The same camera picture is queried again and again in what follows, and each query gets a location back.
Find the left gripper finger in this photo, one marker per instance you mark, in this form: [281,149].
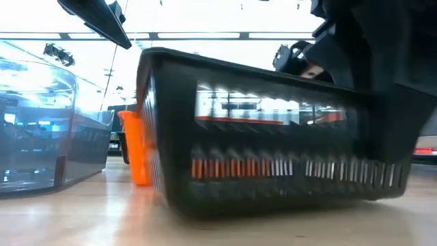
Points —
[99,20]
[117,12]

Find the black slotted plastic basket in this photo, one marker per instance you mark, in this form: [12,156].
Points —
[123,147]
[177,136]

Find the red box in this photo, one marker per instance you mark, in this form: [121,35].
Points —
[423,151]

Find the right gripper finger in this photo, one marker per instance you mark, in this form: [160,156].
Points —
[399,123]

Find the grey translucent plastic bin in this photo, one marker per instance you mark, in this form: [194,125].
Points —
[34,136]

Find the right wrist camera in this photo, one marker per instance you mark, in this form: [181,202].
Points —
[290,58]

